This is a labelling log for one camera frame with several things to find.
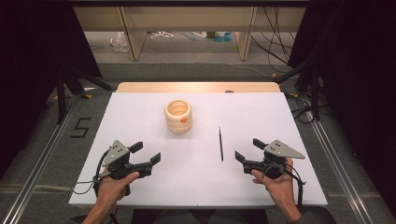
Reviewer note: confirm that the person's right hand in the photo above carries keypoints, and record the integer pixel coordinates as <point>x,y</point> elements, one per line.
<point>279,186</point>

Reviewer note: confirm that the black curtain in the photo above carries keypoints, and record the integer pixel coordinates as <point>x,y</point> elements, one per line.
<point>34,62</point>
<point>358,77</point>

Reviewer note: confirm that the black stand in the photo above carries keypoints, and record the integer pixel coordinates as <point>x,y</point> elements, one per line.
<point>61,93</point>
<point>315,93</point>

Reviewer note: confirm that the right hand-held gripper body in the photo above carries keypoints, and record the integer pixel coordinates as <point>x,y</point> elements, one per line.
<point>274,155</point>

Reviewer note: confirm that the wooden table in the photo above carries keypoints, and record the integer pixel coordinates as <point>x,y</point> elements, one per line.
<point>186,87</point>

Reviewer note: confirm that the white board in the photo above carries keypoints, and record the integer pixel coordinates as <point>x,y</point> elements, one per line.
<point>193,180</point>

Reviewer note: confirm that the metal floor rail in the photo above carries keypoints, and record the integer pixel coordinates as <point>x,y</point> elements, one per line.
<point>339,174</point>
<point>34,174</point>

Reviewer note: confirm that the wooden bench frame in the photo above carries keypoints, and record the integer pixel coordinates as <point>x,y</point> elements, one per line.
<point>186,18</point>

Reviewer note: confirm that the black pen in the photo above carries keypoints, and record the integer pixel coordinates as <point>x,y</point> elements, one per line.
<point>221,144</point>

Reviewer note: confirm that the person's left hand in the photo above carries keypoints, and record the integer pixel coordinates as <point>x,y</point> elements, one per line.
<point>112,190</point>

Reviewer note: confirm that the clear plastic bag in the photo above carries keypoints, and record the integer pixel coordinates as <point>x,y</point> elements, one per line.
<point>119,42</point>

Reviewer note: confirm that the cream ribbed pen holder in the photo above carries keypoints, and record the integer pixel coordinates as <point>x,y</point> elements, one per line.
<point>178,123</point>

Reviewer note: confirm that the person's dark trousers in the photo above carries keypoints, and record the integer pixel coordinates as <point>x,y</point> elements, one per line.
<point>199,216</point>

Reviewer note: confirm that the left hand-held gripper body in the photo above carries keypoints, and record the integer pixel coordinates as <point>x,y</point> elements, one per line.
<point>115,153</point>

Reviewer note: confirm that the blue cups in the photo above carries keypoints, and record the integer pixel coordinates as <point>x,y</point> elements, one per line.
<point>223,37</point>

